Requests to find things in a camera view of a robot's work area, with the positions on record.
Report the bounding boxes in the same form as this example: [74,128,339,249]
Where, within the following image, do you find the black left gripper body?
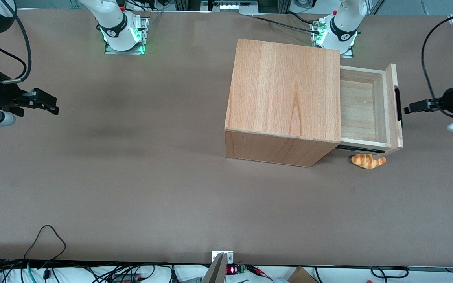
[440,84,453,115]

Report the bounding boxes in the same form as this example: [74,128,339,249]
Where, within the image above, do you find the black metal drawer handle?
[394,86,403,122]

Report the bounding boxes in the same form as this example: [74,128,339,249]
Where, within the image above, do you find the wooden drawer with black handle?
[339,63,404,152]

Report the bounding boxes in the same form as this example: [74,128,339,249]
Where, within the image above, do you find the wooden drawer cabinet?
[224,38,342,168]

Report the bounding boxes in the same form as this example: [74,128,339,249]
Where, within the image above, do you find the orange striped bread roll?
[351,154,387,169]

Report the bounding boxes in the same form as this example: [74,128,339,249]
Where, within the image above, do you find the black orange power adapter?
[110,273,141,283]

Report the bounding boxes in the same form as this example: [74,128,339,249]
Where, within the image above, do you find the brown cardboard piece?
[287,266,318,283]

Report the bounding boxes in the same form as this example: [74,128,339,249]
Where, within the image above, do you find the white power strip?
[210,0,259,12]

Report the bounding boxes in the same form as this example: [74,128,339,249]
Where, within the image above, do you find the red black probe leads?
[246,265,275,282]

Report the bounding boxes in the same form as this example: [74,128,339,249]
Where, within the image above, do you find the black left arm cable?
[421,13,453,118]

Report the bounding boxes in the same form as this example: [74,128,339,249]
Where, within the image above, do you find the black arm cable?
[421,13,453,118]
[0,0,33,84]

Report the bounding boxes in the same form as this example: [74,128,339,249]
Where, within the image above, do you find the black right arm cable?
[0,0,33,84]

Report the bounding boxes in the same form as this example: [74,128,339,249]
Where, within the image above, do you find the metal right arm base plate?
[105,16,151,55]

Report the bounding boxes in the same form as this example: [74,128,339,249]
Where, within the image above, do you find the black looped thin cable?
[23,225,67,276]

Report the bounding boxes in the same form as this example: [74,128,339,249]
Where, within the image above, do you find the black cable on table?
[248,12,322,34]

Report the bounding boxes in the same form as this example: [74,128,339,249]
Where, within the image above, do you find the black oval looped cable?
[370,266,410,280]

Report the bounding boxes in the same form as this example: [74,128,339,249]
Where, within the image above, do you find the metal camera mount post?
[202,251,235,283]

